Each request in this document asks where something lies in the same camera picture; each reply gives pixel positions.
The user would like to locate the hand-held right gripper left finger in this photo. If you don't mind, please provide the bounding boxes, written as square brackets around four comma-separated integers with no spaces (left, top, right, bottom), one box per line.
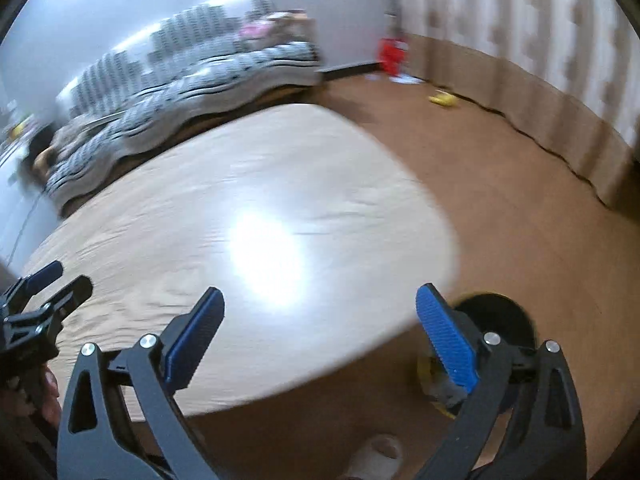
[56,286,226,480]

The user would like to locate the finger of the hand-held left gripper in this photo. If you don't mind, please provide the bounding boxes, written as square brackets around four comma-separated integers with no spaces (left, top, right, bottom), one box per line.
[2,260,64,312]
[25,275,94,347]

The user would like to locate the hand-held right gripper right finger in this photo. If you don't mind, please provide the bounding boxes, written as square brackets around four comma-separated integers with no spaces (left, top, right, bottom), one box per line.
[415,282,588,480]

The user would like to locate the person's left hand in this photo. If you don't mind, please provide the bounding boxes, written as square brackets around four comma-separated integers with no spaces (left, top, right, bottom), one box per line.
[40,364,63,424]

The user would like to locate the white dresser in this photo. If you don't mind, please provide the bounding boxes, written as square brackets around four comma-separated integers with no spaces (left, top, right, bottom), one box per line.
[0,150,62,267]

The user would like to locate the white round object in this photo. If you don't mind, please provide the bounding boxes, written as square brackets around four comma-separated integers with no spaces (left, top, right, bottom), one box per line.
[345,434,405,480]

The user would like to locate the striped black-white sofa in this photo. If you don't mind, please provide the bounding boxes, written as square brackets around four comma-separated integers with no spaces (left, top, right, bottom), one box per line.
[45,0,322,207]

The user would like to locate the yellow floor toy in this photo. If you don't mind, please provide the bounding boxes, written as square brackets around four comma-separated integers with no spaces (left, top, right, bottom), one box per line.
[429,89,462,109]

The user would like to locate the red bag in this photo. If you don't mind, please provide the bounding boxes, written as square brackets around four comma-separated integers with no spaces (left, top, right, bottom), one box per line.
[377,37,409,77]

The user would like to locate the pink printed cushion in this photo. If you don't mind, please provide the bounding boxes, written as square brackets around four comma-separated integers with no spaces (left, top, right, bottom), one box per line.
[239,16,274,39]

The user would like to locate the wooden frame sofa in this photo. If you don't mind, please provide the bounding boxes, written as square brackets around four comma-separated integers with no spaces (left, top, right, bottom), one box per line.
[32,0,332,218]

